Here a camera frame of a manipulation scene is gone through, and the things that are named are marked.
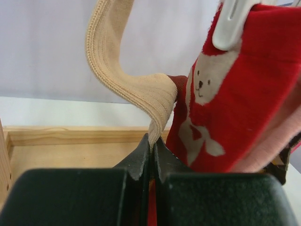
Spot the wooden clothes rack frame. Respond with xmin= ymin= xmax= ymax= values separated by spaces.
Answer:
xmin=0 ymin=119 xmax=171 ymax=207

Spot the pink sock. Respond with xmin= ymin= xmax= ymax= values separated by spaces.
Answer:
xmin=232 ymin=80 xmax=301 ymax=173

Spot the brown yellow diamond sock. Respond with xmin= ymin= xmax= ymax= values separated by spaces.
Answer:
xmin=261 ymin=133 xmax=301 ymax=185

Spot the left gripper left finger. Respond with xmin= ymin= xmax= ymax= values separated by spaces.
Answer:
xmin=0 ymin=135 xmax=150 ymax=226

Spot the red bear sock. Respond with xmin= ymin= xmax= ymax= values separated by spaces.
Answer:
xmin=148 ymin=5 xmax=301 ymax=226

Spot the white clip drying hanger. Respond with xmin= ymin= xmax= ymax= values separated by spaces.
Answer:
xmin=206 ymin=0 xmax=301 ymax=63

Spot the beige striped sock maroon toe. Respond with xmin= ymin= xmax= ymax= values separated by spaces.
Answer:
xmin=85 ymin=0 xmax=177 ymax=147

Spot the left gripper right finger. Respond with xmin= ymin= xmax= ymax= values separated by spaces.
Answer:
xmin=154 ymin=139 xmax=298 ymax=226

